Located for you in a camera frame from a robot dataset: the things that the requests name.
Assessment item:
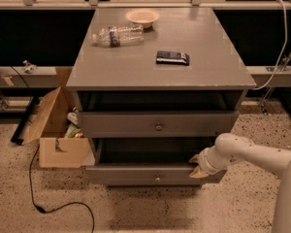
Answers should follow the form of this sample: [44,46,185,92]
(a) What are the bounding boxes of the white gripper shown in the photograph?
[189,147,237,179]

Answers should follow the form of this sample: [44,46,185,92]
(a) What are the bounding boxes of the grey drawer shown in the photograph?
[86,138,225,186]
[78,111,239,138]

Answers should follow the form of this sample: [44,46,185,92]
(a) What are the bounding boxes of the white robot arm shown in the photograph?
[189,133,291,233]

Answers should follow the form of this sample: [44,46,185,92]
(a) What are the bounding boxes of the grey top drawer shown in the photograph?
[78,111,239,138]

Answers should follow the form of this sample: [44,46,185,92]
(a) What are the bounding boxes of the grey drawer cabinet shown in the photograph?
[66,7,257,188]

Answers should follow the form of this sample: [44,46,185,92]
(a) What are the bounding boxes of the open cardboard box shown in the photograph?
[23,67,95,168]

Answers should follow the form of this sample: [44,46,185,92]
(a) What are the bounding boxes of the dark blue snack packet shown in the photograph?
[156,50,190,66]

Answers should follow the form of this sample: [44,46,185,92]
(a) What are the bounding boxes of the green packet in box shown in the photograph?
[64,123,81,138]

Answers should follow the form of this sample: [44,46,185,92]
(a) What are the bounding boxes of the white bottle in box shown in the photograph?
[67,113,79,126]

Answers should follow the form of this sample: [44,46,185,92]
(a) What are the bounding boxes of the clear plastic water bottle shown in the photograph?
[92,24,145,48]

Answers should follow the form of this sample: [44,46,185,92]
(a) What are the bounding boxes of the beige bowl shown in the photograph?
[125,9,160,29]

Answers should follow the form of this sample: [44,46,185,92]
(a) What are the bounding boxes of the small clear object on ledge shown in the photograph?
[23,60,37,74]

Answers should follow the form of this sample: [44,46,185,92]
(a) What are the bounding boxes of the black floor cable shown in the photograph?
[28,146,96,233]

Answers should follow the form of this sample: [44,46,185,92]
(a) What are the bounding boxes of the white hanging cable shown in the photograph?
[251,0,289,91]

